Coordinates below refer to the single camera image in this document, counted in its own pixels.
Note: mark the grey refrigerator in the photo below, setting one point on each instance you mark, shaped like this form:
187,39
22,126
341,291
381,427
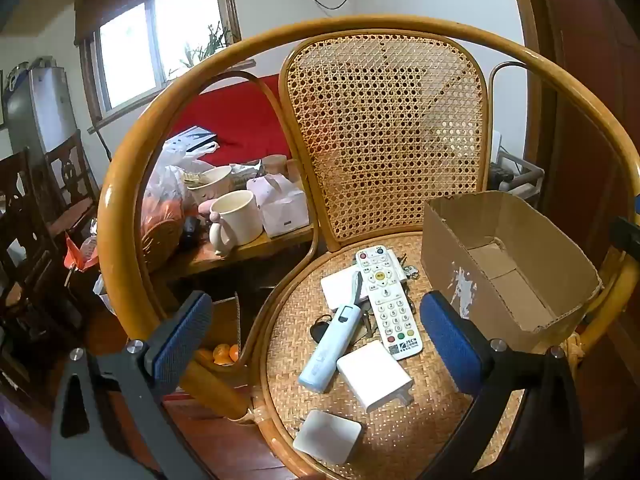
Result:
40,110

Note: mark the white mug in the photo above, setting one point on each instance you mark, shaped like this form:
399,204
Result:
240,220

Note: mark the white rounded box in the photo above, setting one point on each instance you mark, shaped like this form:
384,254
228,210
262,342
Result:
337,285

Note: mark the wooden table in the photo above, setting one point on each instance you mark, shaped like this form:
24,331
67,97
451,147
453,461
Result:
260,250

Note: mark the orange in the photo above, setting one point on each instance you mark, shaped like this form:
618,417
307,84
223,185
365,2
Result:
221,354

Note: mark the wicker basket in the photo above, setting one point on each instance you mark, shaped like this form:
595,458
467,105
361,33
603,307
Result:
160,245

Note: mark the window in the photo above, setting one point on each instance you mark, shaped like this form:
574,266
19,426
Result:
130,55

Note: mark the small metal keyring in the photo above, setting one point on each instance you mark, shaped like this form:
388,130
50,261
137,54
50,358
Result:
411,271

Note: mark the ceramic bowl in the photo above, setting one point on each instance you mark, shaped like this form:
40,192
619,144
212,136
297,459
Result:
210,182

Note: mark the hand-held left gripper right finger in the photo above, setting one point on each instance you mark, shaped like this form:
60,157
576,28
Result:
450,340

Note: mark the cardboard box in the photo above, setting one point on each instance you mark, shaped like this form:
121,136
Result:
445,260

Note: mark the clear plastic bag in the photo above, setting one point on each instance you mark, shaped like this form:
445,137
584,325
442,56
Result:
165,195

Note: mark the wooden door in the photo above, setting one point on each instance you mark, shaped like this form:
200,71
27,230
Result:
590,60

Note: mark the small cardboard carton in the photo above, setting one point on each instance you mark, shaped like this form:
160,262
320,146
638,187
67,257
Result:
225,320

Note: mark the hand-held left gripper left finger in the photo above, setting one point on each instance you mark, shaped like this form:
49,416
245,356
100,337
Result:
182,330

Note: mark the white remote control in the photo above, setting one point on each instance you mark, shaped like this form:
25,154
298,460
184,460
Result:
387,300

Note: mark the red sofa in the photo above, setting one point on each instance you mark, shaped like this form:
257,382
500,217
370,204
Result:
235,120

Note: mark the dark wooden chair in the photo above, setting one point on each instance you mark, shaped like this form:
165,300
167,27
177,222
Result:
25,240
70,180

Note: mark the white booklet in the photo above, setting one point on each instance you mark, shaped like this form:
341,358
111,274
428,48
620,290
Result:
192,136

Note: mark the potted plant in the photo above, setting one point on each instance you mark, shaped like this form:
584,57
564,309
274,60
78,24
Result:
205,50

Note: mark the light blue handheld device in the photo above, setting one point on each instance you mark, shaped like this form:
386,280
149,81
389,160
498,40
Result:
327,350

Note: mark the black key fob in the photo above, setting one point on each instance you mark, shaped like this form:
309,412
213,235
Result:
317,331

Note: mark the thick white charger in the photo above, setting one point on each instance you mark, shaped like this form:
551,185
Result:
327,435

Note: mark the bunch of keys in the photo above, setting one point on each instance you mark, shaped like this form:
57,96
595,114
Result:
368,327

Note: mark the rattan armchair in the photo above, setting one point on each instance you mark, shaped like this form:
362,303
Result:
385,135

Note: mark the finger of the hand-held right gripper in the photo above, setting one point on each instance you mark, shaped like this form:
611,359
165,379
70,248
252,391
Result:
627,234

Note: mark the orange paper bag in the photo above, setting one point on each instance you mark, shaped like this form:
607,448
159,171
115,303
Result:
75,259

